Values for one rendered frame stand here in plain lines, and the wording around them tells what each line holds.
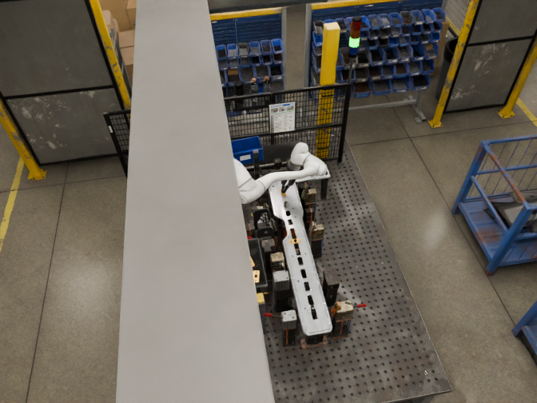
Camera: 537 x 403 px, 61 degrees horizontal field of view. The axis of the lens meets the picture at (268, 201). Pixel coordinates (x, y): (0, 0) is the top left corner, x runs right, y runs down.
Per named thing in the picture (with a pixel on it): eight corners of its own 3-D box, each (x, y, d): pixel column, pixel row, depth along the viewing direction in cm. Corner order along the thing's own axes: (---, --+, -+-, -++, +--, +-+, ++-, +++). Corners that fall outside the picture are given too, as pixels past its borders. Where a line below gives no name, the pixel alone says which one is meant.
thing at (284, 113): (295, 130, 384) (296, 100, 361) (268, 134, 382) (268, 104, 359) (295, 129, 386) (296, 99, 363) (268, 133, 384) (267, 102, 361)
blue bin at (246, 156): (264, 160, 379) (263, 148, 369) (227, 167, 374) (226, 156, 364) (259, 147, 389) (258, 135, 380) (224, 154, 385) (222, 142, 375)
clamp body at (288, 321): (297, 346, 307) (299, 321, 280) (281, 349, 306) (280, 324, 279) (295, 333, 314) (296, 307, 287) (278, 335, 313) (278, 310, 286)
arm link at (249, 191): (268, 190, 302) (256, 173, 301) (252, 204, 291) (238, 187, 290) (258, 197, 312) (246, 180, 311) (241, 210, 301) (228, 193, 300)
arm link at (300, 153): (286, 159, 337) (300, 169, 333) (293, 142, 328) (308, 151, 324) (294, 155, 345) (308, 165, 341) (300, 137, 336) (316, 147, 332)
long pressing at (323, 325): (338, 331, 283) (338, 329, 282) (302, 337, 281) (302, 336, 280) (292, 173, 373) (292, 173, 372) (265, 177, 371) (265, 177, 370)
